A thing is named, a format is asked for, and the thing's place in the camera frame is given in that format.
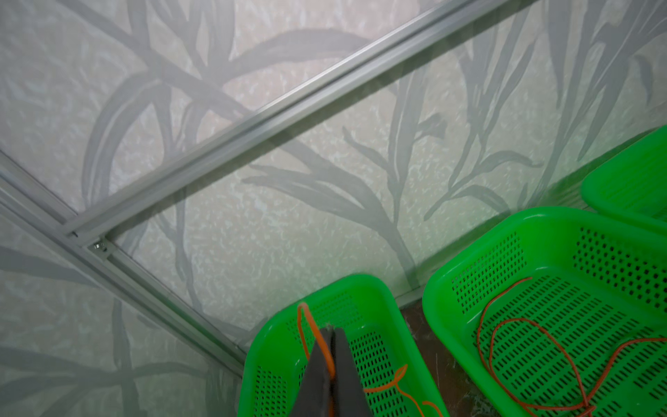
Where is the left green plastic basket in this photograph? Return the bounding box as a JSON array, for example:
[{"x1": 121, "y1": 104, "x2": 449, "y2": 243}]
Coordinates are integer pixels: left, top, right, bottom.
[{"x1": 238, "y1": 275, "x2": 448, "y2": 416}]

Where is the orange cable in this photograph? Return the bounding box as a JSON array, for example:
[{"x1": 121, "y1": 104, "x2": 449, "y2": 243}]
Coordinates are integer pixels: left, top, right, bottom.
[{"x1": 296, "y1": 301, "x2": 444, "y2": 417}]

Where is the green plastic basket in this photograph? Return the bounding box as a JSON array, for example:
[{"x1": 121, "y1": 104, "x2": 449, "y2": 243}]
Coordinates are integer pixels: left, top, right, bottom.
[
  {"x1": 581, "y1": 126, "x2": 666, "y2": 235},
  {"x1": 238, "y1": 275, "x2": 448, "y2": 416},
  {"x1": 423, "y1": 208, "x2": 666, "y2": 416}
]

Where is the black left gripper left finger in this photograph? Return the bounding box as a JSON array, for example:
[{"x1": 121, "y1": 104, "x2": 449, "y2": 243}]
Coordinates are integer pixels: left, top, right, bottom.
[{"x1": 289, "y1": 342, "x2": 332, "y2": 417}]

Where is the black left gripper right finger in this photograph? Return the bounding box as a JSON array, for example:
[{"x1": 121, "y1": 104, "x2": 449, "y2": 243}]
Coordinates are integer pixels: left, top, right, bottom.
[{"x1": 333, "y1": 328, "x2": 373, "y2": 417}]

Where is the red cable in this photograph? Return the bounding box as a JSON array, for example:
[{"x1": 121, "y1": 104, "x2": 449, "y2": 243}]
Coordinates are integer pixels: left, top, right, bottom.
[{"x1": 475, "y1": 275, "x2": 667, "y2": 417}]

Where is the right green plastic basket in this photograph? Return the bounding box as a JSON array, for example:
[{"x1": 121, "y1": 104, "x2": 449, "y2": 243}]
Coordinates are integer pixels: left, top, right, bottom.
[{"x1": 581, "y1": 126, "x2": 666, "y2": 235}]

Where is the aluminium frame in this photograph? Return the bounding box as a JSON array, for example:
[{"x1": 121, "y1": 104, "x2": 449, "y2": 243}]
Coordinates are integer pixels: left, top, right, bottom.
[{"x1": 1, "y1": 1, "x2": 501, "y2": 375}]

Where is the middle green plastic basket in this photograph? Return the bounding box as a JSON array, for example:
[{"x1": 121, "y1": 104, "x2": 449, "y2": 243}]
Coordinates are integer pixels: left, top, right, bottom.
[{"x1": 423, "y1": 208, "x2": 666, "y2": 416}]

